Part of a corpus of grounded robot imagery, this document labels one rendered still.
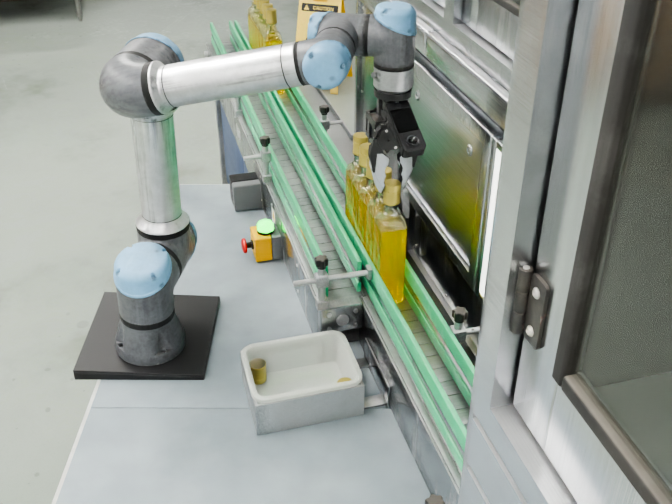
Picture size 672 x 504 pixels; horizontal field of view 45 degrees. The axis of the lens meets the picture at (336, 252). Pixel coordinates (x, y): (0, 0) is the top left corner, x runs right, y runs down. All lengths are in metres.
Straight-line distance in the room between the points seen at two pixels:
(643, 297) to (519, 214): 0.12
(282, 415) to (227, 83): 0.64
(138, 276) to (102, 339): 0.25
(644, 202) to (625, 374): 0.12
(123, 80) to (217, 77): 0.18
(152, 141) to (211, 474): 0.66
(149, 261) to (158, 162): 0.20
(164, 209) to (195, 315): 0.29
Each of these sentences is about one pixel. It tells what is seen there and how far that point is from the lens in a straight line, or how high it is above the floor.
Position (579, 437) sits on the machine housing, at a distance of 0.62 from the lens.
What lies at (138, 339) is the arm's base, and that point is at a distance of 1.76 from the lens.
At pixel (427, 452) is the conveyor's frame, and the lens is 1.49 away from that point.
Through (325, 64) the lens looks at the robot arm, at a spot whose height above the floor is 1.46.
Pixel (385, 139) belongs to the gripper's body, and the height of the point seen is 1.26.
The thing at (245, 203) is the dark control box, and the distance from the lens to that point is 2.32.
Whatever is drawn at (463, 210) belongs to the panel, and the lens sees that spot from 1.62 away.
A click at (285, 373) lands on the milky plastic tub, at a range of 1.73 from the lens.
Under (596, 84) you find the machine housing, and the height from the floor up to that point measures 1.73.
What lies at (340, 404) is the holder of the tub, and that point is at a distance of 1.63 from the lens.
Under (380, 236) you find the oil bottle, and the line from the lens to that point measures 1.63.
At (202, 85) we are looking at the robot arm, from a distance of 1.43.
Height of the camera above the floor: 1.92
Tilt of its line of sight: 33 degrees down
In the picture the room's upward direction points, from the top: straight up
